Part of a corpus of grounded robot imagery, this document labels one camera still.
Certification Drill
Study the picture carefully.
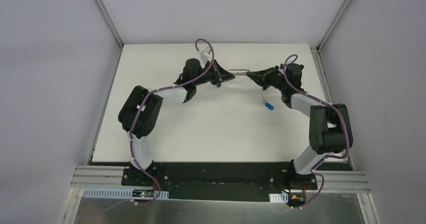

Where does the keyring with keys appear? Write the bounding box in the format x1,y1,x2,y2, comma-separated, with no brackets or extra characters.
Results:
227,69,250,77

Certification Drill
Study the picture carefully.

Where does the aluminium frame rail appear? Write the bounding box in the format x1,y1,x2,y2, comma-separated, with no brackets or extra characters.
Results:
71,165,125,187

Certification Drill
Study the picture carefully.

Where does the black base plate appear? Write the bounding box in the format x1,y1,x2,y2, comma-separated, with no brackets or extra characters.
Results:
121,162,317,202

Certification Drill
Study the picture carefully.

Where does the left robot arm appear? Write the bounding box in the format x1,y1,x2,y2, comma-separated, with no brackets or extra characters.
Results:
118,58,235,186

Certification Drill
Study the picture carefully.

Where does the blue tagged key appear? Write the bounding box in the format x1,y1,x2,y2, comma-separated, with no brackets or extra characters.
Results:
261,95,274,110

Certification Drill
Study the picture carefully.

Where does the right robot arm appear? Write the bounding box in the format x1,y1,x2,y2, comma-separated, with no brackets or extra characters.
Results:
246,63,353,189

